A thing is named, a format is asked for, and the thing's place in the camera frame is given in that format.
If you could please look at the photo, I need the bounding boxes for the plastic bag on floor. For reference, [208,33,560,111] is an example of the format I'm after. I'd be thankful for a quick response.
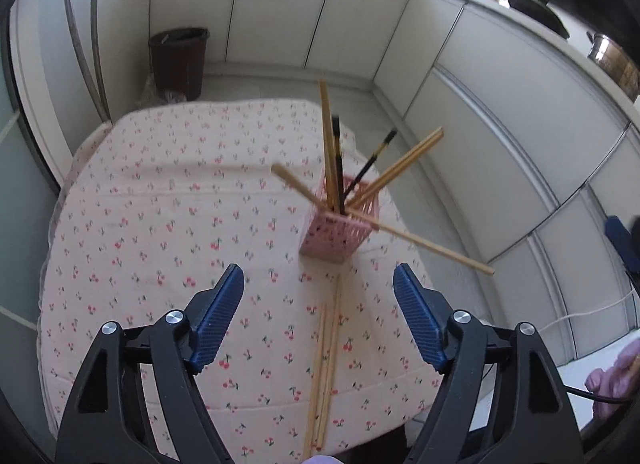
[134,76,186,110]

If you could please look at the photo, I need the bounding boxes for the grey-handled mop pole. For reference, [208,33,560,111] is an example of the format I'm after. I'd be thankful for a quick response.
[90,0,112,122]

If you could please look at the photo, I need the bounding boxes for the cherry print tablecloth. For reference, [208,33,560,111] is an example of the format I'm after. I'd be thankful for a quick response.
[39,99,440,463]

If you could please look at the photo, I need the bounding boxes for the white power cable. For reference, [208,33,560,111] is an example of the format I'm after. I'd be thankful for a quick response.
[537,293,637,335]

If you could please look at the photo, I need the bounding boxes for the pink perforated utensil holder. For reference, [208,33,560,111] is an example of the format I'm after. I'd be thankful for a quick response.
[299,206,374,264]

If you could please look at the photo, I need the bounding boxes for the black wok pan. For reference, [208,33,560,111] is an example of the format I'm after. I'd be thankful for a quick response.
[507,0,570,41]

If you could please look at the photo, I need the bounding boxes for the dark brown trash bin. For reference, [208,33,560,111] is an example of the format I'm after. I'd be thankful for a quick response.
[148,27,210,102]

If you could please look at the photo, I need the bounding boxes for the hand in pink glove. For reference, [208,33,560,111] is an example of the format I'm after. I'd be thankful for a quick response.
[585,340,639,399]

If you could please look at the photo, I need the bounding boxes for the black gold-banded chopstick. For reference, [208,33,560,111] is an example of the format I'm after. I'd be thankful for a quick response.
[332,114,346,215]

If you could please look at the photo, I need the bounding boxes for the bamboo chopstick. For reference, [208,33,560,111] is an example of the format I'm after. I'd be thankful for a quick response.
[314,275,343,451]
[270,163,328,211]
[303,303,326,461]
[319,80,337,211]
[349,130,445,210]
[347,126,444,205]
[348,209,495,276]

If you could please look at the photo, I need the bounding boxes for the stainless steel pot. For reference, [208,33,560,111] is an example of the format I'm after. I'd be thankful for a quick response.
[586,31,639,102]

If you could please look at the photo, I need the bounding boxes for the blue-handled mop pole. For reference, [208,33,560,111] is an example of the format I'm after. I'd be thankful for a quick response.
[58,0,112,123]

